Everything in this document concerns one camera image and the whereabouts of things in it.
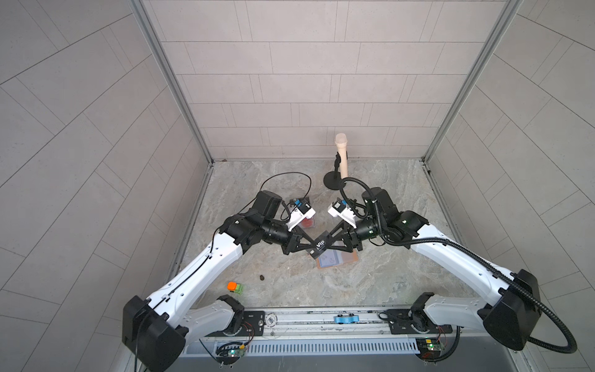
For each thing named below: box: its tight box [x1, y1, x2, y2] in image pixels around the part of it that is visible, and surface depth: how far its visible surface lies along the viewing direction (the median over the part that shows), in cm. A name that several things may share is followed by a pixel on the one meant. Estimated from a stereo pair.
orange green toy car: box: [226, 281, 245, 295], surface depth 78 cm
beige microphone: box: [334, 132, 349, 180], surface depth 92 cm
